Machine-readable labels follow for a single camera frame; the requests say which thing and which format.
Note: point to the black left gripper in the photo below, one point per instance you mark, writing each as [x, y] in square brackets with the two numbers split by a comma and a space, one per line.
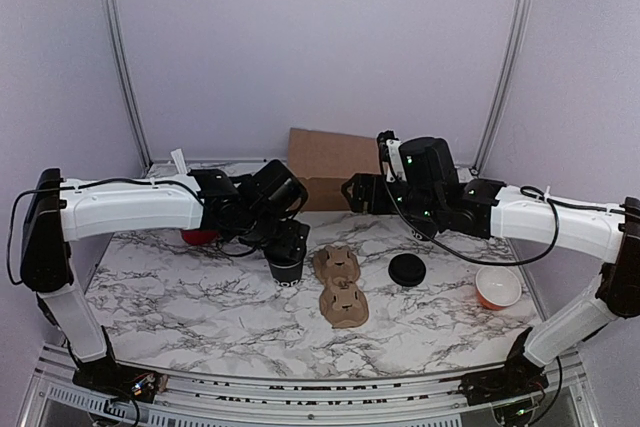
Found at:
[295, 239]

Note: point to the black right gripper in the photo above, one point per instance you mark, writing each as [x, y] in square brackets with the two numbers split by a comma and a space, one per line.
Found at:
[363, 181]

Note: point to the black paper coffee cup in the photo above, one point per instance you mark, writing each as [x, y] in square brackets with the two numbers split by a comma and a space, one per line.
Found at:
[286, 269]
[424, 235]

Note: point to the brown cardboard box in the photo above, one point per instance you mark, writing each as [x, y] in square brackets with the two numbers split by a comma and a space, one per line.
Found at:
[324, 161]

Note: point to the brown pulp cup carrier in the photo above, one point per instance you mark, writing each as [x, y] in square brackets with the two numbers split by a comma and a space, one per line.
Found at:
[342, 303]

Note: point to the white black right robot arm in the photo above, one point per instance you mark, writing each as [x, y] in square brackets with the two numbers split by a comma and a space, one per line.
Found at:
[586, 277]

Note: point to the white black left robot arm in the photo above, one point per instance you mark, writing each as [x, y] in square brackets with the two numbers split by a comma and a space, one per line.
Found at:
[65, 212]

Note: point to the red cylindrical container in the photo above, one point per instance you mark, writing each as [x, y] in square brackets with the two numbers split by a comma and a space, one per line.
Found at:
[198, 237]

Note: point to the black plastic cup lid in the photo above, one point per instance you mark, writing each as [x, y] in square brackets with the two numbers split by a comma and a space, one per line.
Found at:
[407, 270]

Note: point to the orange white bowl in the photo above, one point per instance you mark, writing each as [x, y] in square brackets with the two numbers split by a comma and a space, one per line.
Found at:
[497, 288]

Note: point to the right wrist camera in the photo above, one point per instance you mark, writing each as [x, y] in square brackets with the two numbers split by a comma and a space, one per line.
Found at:
[422, 163]

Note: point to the aluminium frame post right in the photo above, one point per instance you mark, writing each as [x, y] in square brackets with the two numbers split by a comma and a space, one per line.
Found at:
[497, 109]

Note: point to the aluminium frame post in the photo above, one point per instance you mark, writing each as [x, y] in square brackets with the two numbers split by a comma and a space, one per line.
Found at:
[497, 109]
[125, 82]

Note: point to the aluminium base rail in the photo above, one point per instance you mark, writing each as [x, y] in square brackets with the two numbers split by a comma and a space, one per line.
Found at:
[177, 398]

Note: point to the aluminium frame post left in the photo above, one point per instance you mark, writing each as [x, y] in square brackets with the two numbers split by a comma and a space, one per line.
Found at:
[125, 82]

